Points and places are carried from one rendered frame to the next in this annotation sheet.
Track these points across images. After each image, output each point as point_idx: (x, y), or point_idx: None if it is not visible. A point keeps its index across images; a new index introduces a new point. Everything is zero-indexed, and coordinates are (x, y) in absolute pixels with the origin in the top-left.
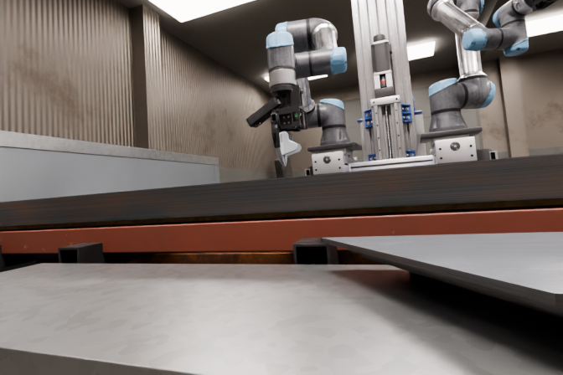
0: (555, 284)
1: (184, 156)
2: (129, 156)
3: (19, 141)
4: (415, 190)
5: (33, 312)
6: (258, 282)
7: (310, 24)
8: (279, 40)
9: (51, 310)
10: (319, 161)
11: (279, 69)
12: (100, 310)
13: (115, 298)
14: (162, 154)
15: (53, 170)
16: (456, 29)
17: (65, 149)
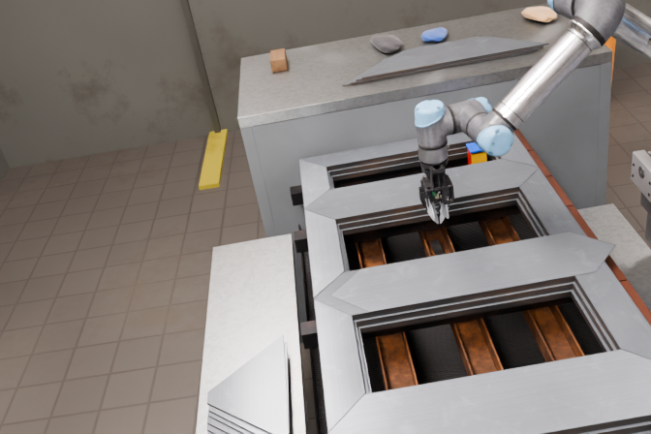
0: (214, 392)
1: (524, 70)
2: (428, 93)
3: (320, 109)
4: None
5: (228, 297)
6: (267, 332)
7: (574, 4)
8: (417, 120)
9: (231, 299)
10: (636, 168)
11: (418, 147)
12: (232, 311)
13: (243, 306)
14: (480, 78)
15: (348, 124)
16: None
17: (356, 106)
